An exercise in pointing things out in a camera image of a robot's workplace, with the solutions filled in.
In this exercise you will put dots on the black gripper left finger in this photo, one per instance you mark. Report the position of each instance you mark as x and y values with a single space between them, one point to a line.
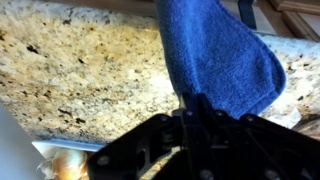
160 140

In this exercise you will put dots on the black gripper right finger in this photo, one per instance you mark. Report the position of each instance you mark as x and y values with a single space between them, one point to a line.
246 146

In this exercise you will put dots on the dark blue terry cloth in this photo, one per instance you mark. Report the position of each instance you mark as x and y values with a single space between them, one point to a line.
216 56

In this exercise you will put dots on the white tray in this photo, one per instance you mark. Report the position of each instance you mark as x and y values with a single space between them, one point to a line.
66 144

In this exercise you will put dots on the golden bread bun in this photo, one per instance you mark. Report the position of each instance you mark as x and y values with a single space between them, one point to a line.
68 165

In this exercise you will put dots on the black over-door hook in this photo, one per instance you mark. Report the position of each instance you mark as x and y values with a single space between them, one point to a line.
247 13

